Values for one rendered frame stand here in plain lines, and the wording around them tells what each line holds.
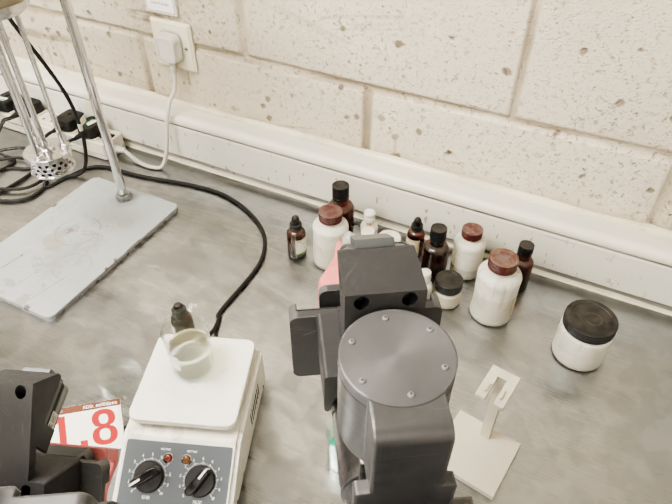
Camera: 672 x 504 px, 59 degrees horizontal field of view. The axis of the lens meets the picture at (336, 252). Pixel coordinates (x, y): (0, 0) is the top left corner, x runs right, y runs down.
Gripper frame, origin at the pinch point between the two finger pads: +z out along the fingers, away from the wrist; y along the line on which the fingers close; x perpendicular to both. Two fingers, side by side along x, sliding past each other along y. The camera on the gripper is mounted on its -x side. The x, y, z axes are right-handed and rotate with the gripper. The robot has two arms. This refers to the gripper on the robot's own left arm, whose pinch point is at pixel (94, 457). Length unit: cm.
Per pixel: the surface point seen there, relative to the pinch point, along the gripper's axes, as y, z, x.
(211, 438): -8.6, 9.1, 0.5
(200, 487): -8.3, 6.9, 5.0
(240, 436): -11.6, 9.8, 0.3
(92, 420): 7.2, 13.9, 1.4
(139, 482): -2.2, 5.6, 4.5
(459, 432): -36.4, 18.4, 0.5
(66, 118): 38, 59, -42
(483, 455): -39.0, 16.4, 2.3
